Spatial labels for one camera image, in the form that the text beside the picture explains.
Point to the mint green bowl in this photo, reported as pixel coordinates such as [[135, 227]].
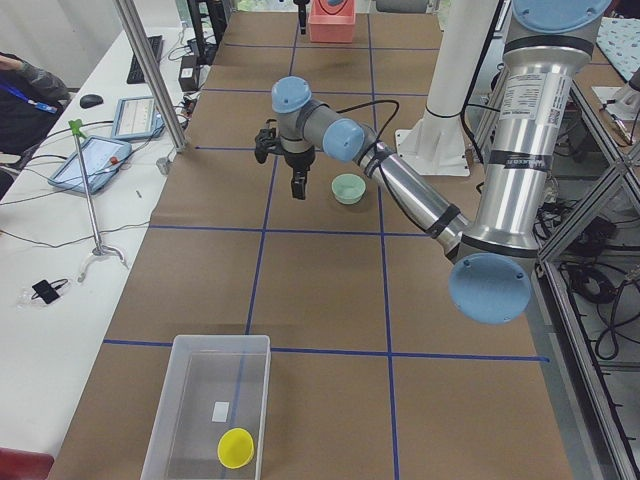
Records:
[[348, 189]]

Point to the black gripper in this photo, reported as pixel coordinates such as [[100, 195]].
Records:
[[299, 160]]

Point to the blue teach pendant far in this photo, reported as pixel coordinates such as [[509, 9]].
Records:
[[136, 118]]

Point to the clear plastic storage box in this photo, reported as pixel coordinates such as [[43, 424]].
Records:
[[213, 384]]

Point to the seated person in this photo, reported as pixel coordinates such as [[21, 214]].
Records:
[[32, 100]]

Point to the aluminium frame post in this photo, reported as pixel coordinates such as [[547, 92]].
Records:
[[140, 45]]

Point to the black computer mouse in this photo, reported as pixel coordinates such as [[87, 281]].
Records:
[[90, 100]]

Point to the green tipped reacher stick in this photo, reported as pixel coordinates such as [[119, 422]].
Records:
[[101, 251]]

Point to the black power adapter box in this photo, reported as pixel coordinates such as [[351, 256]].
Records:
[[189, 73]]

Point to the yellow plastic cup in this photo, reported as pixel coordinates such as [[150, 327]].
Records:
[[236, 448]]

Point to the blue teach pendant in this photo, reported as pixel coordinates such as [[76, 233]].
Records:
[[103, 157], [136, 118]]

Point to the small black pouch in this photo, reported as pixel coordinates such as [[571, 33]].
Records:
[[49, 291]]

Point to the blue teach pendant near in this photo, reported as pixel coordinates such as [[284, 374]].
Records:
[[103, 157]]

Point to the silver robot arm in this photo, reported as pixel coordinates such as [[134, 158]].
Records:
[[548, 42]]

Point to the pink plastic bin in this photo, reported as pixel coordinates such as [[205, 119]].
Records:
[[332, 21]]

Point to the white camera pole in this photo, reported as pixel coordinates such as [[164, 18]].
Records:
[[435, 144]]

